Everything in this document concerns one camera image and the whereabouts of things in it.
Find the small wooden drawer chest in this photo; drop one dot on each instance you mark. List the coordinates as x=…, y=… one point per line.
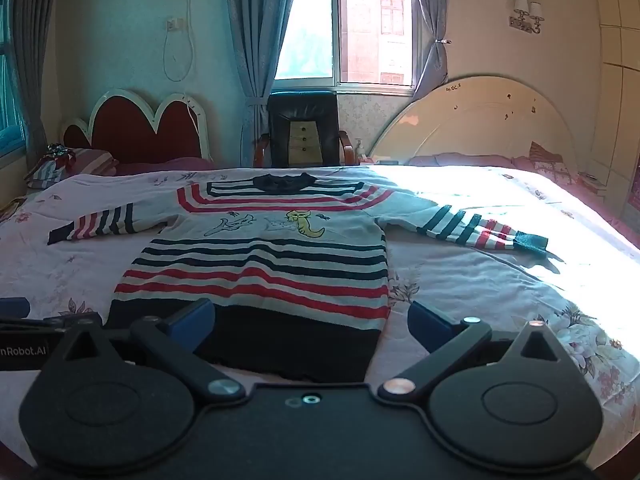
x=302, y=140

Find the white pump bottle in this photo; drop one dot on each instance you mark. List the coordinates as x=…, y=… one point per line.
x=359, y=152

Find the pink checked pillow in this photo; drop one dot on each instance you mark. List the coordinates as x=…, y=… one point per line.
x=460, y=160

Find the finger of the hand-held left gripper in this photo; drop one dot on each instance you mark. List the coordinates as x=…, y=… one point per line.
x=12, y=306
x=50, y=323

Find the blue-grey tied curtain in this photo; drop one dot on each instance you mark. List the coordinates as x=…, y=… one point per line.
x=250, y=35
x=430, y=10

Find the sliding glass window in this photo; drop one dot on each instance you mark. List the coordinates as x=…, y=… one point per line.
x=370, y=25

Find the striped pillow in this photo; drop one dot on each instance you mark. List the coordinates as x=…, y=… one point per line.
x=85, y=162

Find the red heart-shaped headboard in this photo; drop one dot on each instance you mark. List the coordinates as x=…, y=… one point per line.
x=140, y=130

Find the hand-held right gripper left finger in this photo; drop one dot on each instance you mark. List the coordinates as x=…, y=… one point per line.
x=192, y=325

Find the cream wardrobe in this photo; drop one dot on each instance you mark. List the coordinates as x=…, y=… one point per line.
x=620, y=85

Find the patchwork cushion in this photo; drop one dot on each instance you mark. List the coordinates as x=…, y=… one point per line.
x=547, y=165

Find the cream arched headboard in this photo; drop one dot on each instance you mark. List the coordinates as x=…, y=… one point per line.
x=475, y=120

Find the black leather office chair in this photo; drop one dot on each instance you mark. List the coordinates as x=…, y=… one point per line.
x=300, y=105

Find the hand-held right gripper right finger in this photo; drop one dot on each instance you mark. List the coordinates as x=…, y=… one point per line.
x=427, y=327

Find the twin-shade wall lamp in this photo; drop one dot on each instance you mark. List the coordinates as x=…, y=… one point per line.
x=526, y=15

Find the wall socket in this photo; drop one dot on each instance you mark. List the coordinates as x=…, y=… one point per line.
x=174, y=24

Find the dark decorative bow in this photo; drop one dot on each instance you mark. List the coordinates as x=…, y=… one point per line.
x=60, y=151

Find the maroon blanket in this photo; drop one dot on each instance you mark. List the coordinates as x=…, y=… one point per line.
x=170, y=164

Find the striped knit sweater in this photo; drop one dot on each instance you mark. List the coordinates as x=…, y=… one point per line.
x=250, y=270

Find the blue-grey side curtain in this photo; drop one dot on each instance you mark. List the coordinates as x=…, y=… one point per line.
x=30, y=60

